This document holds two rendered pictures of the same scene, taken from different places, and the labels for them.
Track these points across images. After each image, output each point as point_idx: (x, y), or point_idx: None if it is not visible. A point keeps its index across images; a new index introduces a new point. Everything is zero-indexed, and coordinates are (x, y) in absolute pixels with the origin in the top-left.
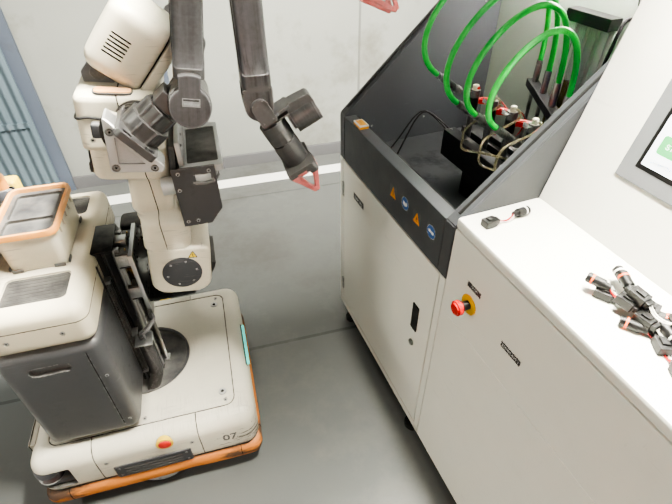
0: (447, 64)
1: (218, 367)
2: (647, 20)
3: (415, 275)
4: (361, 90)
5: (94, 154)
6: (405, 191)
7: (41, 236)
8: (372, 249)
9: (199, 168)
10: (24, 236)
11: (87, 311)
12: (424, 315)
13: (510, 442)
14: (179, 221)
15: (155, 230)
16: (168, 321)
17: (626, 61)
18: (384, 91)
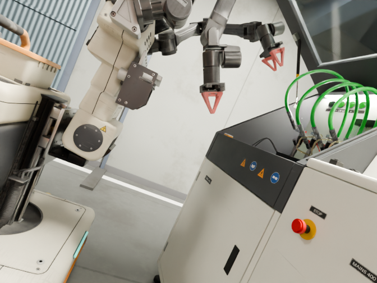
0: (302, 97)
1: (51, 245)
2: None
3: (245, 219)
4: (231, 126)
5: (96, 33)
6: (256, 157)
7: (25, 53)
8: (206, 211)
9: (148, 70)
10: (15, 46)
11: (8, 100)
12: (244, 255)
13: None
14: (113, 100)
15: (94, 96)
16: (40, 202)
17: None
18: (242, 132)
